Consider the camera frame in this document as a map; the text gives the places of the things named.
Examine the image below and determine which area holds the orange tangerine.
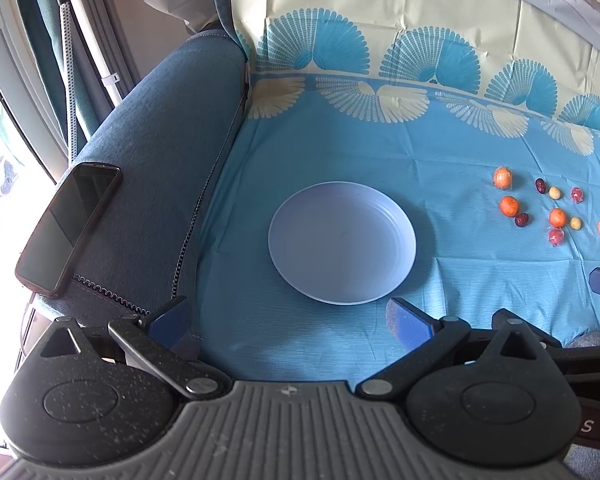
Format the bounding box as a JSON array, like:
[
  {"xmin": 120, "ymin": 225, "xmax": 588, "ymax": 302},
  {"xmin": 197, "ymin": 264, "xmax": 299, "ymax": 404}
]
[
  {"xmin": 498, "ymin": 195, "xmax": 519, "ymax": 218},
  {"xmin": 550, "ymin": 208, "xmax": 568, "ymax": 229}
]

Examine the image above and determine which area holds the dark red jujube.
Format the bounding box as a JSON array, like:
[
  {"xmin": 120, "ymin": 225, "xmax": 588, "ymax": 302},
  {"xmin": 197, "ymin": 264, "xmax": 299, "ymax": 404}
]
[
  {"xmin": 534, "ymin": 178, "xmax": 547, "ymax": 194},
  {"xmin": 515, "ymin": 212, "xmax": 529, "ymax": 228}
]

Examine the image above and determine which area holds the grey metal stand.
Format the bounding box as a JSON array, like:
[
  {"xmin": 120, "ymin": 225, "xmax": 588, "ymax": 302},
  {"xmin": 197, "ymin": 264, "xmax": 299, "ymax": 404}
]
[{"xmin": 2, "ymin": 0, "xmax": 127, "ymax": 109}]

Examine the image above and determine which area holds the wrapped red fruit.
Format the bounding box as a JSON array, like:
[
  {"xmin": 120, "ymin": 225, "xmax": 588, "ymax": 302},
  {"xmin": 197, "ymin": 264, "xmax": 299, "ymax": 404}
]
[
  {"xmin": 548, "ymin": 228, "xmax": 565, "ymax": 247},
  {"xmin": 571, "ymin": 188, "xmax": 584, "ymax": 204}
]

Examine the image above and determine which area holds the blue patterned cloth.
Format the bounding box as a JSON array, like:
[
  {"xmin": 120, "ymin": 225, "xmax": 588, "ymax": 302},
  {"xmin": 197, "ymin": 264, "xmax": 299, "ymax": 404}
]
[{"xmin": 197, "ymin": 0, "xmax": 600, "ymax": 382}]

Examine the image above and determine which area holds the light purple plate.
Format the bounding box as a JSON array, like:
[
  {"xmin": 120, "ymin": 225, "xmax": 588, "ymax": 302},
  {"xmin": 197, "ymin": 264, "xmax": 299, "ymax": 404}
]
[{"xmin": 268, "ymin": 181, "xmax": 417, "ymax": 306}]

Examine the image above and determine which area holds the teal curtain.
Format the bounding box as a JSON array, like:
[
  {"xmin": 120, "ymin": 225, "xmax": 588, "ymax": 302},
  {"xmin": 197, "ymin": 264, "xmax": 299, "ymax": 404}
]
[{"xmin": 17, "ymin": 0, "xmax": 111, "ymax": 151}]

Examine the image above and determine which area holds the black smartphone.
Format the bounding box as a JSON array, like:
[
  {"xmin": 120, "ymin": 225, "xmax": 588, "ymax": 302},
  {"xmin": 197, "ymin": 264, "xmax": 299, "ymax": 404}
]
[{"xmin": 15, "ymin": 162, "xmax": 123, "ymax": 297}]

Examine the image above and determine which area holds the tan longan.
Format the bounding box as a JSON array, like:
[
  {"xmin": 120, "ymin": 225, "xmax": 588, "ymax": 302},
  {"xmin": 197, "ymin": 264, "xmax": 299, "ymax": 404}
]
[
  {"xmin": 570, "ymin": 217, "xmax": 582, "ymax": 230},
  {"xmin": 548, "ymin": 186, "xmax": 562, "ymax": 200}
]

